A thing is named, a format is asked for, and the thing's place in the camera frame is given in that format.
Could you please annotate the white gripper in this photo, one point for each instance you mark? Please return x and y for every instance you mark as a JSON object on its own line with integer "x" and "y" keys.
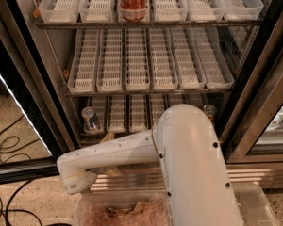
{"x": 74, "y": 185}

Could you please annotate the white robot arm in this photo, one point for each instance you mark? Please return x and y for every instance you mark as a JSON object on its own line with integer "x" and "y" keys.
{"x": 185, "y": 144}

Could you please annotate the blue silver can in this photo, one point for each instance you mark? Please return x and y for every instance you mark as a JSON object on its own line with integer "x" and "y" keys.
{"x": 91, "y": 122}

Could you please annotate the steel fridge base grille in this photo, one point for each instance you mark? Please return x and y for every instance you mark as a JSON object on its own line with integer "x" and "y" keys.
{"x": 146, "y": 168}

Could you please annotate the orange soda can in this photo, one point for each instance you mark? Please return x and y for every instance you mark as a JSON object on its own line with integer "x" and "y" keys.
{"x": 211, "y": 111}

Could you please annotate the red cola can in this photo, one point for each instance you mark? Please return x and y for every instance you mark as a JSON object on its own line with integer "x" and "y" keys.
{"x": 133, "y": 10}

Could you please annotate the right fridge glass door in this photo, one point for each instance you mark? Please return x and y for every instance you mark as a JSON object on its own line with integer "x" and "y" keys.
{"x": 252, "y": 142}

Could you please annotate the left clear plastic bin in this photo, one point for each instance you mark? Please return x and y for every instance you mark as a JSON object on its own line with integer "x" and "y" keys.
{"x": 127, "y": 208}

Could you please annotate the clear plastic bin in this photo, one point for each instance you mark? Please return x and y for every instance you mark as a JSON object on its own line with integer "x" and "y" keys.
{"x": 127, "y": 208}
{"x": 254, "y": 207}

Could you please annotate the right clear plastic bin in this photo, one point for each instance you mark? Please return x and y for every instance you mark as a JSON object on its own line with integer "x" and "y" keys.
{"x": 254, "y": 207}

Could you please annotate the bottom wire shelf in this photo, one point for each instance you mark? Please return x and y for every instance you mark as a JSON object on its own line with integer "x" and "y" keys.
{"x": 101, "y": 135}

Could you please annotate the wire shelf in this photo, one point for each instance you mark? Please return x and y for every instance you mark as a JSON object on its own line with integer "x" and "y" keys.
{"x": 101, "y": 135}
{"x": 146, "y": 92}
{"x": 80, "y": 25}

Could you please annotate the middle wire shelf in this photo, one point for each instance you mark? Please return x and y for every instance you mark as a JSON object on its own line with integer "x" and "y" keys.
{"x": 146, "y": 92}

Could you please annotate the top wire shelf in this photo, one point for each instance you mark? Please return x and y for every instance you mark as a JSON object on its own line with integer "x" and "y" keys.
{"x": 80, "y": 25}

